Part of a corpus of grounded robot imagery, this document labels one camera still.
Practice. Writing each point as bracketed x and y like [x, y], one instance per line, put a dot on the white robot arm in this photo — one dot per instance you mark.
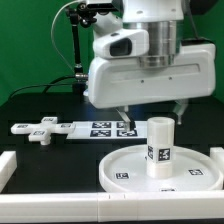
[142, 59]

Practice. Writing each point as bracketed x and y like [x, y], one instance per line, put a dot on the white cross-shaped table base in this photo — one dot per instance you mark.
[42, 131]

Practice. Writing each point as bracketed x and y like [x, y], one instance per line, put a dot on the white left fence block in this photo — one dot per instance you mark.
[8, 164]

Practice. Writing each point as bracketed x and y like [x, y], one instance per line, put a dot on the white fence block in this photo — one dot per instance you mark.
[217, 162]
[8, 164]

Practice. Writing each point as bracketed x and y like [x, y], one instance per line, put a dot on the white front fence bar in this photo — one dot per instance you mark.
[104, 207]

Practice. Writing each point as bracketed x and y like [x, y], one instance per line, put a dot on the white round table top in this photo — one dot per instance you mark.
[130, 169]

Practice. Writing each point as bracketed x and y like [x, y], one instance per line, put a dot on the white right fence block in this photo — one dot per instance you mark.
[217, 162]

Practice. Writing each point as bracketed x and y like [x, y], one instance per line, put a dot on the white marker tag sheet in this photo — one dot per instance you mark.
[107, 130]

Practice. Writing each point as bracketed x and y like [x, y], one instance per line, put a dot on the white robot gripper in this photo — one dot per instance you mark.
[122, 82]

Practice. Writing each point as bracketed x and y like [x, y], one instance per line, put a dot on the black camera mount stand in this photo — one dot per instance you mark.
[83, 16]

